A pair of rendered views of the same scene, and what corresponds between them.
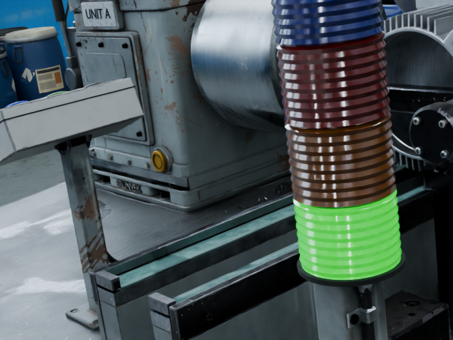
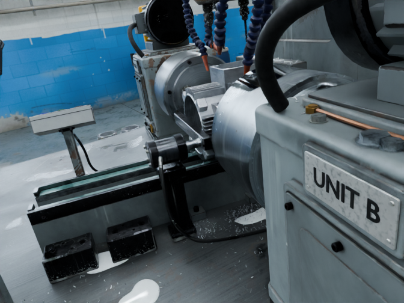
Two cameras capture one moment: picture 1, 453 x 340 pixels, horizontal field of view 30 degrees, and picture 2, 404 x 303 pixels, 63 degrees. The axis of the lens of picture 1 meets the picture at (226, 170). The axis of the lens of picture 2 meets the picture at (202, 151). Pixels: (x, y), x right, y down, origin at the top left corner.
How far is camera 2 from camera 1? 0.60 m
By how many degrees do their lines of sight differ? 22
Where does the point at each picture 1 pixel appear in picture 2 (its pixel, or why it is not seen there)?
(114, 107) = (80, 117)
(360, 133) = not seen: outside the picture
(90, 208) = (74, 155)
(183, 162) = (157, 130)
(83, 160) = (69, 137)
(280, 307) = (86, 215)
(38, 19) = (228, 42)
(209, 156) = (169, 128)
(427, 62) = not seen: hidden behind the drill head
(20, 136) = (36, 128)
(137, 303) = (47, 201)
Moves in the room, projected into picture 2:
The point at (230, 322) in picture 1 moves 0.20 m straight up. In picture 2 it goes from (58, 219) to (28, 137)
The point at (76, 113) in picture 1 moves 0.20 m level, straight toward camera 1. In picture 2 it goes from (62, 119) to (14, 145)
